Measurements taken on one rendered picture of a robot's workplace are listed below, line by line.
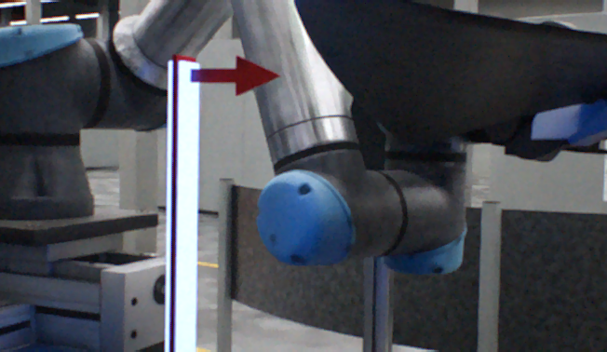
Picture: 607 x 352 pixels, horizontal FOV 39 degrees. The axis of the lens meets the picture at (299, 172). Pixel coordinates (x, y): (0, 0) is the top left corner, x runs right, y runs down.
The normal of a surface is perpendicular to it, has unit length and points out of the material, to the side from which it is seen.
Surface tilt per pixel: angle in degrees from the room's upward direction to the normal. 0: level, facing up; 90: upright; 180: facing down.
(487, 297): 90
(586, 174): 90
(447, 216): 95
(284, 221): 90
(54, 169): 73
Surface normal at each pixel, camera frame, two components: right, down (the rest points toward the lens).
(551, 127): -0.95, -0.11
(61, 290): -0.44, 0.04
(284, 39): -0.07, -0.20
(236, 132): -0.62, 0.03
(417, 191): 0.60, -0.51
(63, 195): 0.73, -0.25
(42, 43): 0.48, 0.01
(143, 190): 0.78, 0.05
